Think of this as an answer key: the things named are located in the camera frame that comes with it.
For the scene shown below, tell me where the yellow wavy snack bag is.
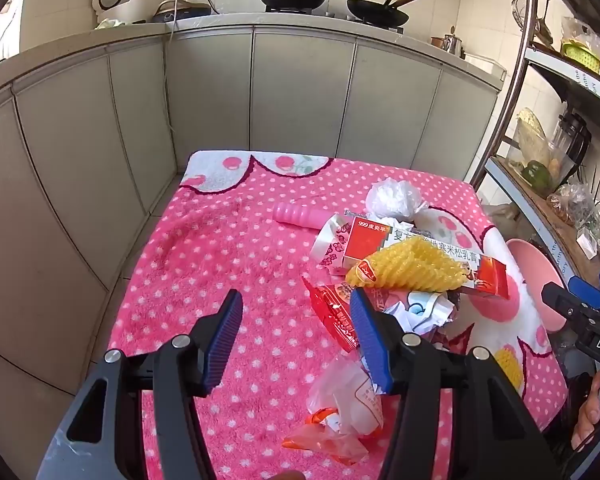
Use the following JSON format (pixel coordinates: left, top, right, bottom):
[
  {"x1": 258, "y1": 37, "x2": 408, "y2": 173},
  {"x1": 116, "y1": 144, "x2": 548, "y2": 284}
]
[{"x1": 345, "y1": 236, "x2": 466, "y2": 293}]

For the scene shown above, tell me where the small steel pot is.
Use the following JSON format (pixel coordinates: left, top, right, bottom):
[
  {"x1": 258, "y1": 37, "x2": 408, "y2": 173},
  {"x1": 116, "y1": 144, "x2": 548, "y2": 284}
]
[{"x1": 442, "y1": 34, "x2": 466, "y2": 58}]

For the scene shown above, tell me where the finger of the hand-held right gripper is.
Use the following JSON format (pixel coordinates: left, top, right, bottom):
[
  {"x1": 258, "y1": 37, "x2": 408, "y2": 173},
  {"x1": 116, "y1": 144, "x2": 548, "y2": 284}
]
[
  {"x1": 568, "y1": 270, "x2": 600, "y2": 311},
  {"x1": 541, "y1": 282, "x2": 588, "y2": 328}
]

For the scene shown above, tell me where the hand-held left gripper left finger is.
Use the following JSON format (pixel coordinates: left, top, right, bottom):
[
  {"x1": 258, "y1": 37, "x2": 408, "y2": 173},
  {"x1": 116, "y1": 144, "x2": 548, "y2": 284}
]
[{"x1": 42, "y1": 289, "x2": 244, "y2": 480}]

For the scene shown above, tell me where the grey kitchen counter cabinet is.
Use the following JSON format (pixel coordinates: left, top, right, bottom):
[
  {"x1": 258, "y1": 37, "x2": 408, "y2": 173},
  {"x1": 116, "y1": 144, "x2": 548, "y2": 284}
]
[{"x1": 0, "y1": 10, "x2": 508, "y2": 396}]

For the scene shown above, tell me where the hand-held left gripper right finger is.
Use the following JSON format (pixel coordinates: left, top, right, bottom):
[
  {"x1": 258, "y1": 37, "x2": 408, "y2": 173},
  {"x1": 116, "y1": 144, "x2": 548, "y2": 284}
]
[{"x1": 349, "y1": 287, "x2": 556, "y2": 480}]

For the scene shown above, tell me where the red snack wrapper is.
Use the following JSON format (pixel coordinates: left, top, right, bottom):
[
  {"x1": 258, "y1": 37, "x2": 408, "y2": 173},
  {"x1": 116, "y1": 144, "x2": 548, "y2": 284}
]
[{"x1": 302, "y1": 277, "x2": 376, "y2": 353}]

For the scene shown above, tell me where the small white box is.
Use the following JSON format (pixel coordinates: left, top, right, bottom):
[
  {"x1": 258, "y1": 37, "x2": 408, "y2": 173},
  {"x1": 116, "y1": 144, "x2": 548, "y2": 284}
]
[{"x1": 577, "y1": 227, "x2": 600, "y2": 256}]

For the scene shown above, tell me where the white plastic bag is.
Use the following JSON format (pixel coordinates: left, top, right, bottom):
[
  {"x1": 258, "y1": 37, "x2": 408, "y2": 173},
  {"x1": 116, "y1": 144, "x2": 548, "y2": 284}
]
[{"x1": 365, "y1": 179, "x2": 429, "y2": 222}]

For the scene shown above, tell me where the black wok with wooden handle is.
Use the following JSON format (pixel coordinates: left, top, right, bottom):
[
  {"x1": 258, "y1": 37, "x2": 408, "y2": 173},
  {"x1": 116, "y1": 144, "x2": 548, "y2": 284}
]
[{"x1": 346, "y1": 0, "x2": 421, "y2": 28}]

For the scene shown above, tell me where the green bell pepper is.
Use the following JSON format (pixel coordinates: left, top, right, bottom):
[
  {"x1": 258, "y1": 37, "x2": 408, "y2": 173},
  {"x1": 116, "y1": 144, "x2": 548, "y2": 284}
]
[{"x1": 522, "y1": 160, "x2": 553, "y2": 193}]

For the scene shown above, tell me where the large white sack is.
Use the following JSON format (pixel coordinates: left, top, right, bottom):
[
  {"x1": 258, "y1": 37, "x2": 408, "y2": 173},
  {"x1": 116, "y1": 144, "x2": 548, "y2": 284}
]
[{"x1": 480, "y1": 202, "x2": 518, "y2": 238}]

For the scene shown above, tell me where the red and white medicine box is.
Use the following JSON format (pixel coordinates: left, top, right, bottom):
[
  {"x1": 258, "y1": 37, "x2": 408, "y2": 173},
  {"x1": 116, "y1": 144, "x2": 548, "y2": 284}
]
[{"x1": 341, "y1": 216, "x2": 511, "y2": 301}]

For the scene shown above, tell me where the dark electric cooker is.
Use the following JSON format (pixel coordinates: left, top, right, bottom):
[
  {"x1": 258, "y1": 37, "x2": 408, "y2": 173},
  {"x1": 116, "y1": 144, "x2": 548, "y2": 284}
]
[{"x1": 152, "y1": 0, "x2": 213, "y2": 23}]

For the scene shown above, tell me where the bag of nuts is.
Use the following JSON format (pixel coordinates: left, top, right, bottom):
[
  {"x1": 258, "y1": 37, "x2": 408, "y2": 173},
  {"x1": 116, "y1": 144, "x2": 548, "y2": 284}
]
[{"x1": 547, "y1": 192, "x2": 578, "y2": 221}]

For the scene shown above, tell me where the green plastic basket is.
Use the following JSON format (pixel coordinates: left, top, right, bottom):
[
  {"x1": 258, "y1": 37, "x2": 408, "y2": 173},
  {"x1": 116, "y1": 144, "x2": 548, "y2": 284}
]
[{"x1": 561, "y1": 42, "x2": 600, "y2": 73}]

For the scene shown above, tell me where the clear plastic bag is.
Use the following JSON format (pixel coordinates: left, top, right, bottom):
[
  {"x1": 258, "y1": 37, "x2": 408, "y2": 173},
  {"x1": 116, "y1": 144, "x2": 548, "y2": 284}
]
[{"x1": 307, "y1": 355, "x2": 386, "y2": 436}]

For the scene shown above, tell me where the gas stove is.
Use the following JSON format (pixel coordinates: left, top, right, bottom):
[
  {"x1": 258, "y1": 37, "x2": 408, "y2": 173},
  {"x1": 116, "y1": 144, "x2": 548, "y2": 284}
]
[{"x1": 265, "y1": 5, "x2": 406, "y2": 36}]

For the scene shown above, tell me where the black blender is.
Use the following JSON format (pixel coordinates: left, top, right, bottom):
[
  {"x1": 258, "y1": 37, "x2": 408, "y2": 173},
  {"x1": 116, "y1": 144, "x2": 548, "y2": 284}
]
[{"x1": 550, "y1": 112, "x2": 592, "y2": 181}]

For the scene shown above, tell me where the white floral printed wrapper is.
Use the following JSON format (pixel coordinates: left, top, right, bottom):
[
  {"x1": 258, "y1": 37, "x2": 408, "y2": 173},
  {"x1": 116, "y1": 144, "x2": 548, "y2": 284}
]
[{"x1": 310, "y1": 213, "x2": 361, "y2": 276}]

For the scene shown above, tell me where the pink polka dot blanket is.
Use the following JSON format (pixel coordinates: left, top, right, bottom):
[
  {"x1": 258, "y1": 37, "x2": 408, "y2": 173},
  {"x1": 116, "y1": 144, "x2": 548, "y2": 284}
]
[{"x1": 105, "y1": 149, "x2": 568, "y2": 480}]

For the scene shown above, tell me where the white power cord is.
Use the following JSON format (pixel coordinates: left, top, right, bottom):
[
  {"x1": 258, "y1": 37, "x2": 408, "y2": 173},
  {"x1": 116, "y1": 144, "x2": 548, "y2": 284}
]
[{"x1": 164, "y1": 0, "x2": 179, "y2": 133}]

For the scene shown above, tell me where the white rectangular container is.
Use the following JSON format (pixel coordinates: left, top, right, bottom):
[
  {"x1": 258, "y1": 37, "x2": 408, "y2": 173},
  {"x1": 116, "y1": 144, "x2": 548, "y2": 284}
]
[{"x1": 467, "y1": 52, "x2": 506, "y2": 78}]

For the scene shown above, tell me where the metal shelf rack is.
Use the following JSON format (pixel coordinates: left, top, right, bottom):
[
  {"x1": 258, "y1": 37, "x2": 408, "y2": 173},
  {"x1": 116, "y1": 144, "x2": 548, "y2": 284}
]
[{"x1": 467, "y1": 0, "x2": 600, "y2": 311}]

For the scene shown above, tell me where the pink plastic handle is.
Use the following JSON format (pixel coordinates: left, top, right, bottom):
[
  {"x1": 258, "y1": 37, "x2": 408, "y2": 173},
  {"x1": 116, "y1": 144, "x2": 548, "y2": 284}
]
[{"x1": 272, "y1": 201, "x2": 348, "y2": 233}]

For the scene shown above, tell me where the person's right hand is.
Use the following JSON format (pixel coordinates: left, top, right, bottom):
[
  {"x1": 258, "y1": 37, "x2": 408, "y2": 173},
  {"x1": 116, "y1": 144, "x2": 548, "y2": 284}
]
[{"x1": 570, "y1": 370, "x2": 600, "y2": 453}]

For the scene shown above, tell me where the white paper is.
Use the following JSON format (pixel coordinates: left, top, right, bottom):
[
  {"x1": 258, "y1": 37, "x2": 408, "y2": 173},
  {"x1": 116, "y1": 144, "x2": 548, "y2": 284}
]
[{"x1": 380, "y1": 290, "x2": 463, "y2": 348}]

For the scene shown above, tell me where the clear bag of greens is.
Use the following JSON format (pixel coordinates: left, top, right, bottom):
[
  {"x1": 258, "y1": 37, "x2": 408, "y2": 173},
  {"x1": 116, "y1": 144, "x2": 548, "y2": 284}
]
[{"x1": 555, "y1": 182, "x2": 600, "y2": 226}]

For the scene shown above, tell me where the orange plastic wrapper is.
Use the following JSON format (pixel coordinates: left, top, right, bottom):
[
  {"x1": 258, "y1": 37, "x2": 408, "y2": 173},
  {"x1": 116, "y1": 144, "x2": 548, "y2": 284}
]
[{"x1": 282, "y1": 407, "x2": 371, "y2": 466}]

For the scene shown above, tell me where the pink plastic bucket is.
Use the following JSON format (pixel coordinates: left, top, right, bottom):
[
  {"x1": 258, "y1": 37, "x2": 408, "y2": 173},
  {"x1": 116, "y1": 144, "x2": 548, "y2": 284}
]
[{"x1": 505, "y1": 238, "x2": 573, "y2": 333}]

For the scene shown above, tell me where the round mesh strainer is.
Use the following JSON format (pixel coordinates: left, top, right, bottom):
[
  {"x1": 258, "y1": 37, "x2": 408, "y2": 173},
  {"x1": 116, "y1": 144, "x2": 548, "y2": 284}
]
[{"x1": 511, "y1": 0, "x2": 531, "y2": 43}]

